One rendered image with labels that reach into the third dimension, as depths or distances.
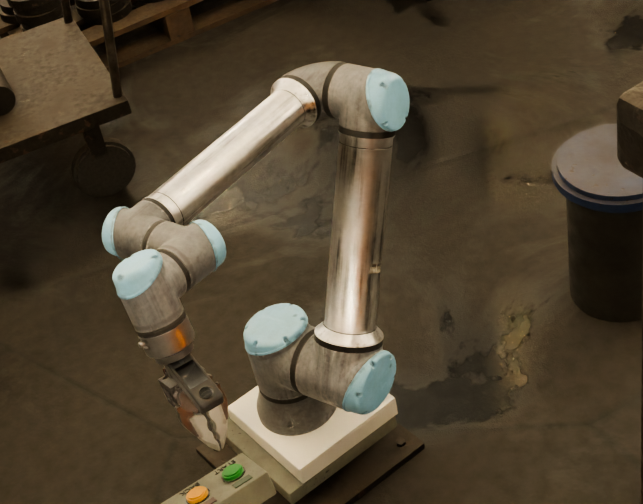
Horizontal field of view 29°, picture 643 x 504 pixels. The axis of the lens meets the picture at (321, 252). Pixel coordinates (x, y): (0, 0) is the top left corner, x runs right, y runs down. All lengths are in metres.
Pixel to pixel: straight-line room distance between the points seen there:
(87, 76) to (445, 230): 1.24
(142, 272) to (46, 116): 1.86
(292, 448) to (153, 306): 0.86
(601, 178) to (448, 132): 1.03
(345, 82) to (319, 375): 0.63
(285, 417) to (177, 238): 0.81
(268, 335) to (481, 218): 1.08
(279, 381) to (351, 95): 0.67
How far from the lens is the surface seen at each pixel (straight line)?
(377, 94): 2.49
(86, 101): 3.91
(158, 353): 2.15
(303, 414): 2.87
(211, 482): 2.29
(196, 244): 2.17
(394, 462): 3.00
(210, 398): 2.12
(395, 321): 3.36
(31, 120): 3.91
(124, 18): 4.69
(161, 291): 2.11
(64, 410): 3.38
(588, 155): 3.13
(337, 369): 2.67
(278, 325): 2.77
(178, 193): 2.32
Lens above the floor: 2.31
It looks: 40 degrees down
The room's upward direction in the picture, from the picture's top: 12 degrees counter-clockwise
